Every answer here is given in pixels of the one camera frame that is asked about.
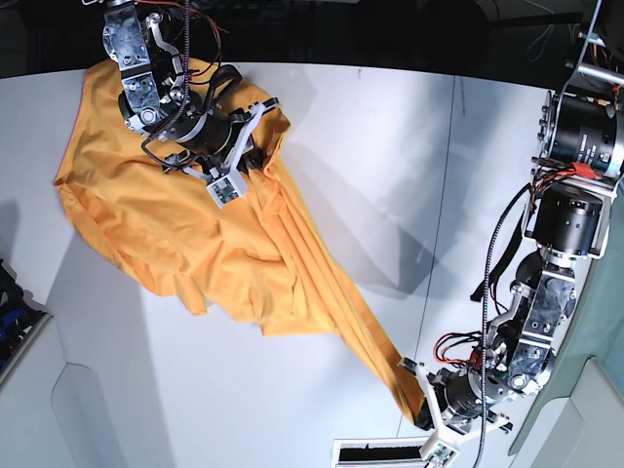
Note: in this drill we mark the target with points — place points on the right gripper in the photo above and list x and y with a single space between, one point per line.
208 138

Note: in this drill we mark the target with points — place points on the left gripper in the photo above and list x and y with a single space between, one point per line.
458 402

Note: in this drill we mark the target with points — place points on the orange yellow t-shirt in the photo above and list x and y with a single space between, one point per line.
261 258

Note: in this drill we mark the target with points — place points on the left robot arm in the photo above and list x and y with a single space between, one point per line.
574 181

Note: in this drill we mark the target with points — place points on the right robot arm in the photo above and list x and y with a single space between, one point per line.
177 109

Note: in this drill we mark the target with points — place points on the white table vent grille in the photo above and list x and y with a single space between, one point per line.
395 452

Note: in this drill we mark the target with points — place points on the grey green cloth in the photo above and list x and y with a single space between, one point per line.
595 330

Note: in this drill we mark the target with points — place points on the black blue items bin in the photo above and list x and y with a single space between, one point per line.
18 319

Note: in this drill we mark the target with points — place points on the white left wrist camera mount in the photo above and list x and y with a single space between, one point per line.
442 448

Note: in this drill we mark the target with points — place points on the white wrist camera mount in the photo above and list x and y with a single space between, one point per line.
225 183
442 448

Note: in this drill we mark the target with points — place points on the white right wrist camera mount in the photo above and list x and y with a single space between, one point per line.
225 183

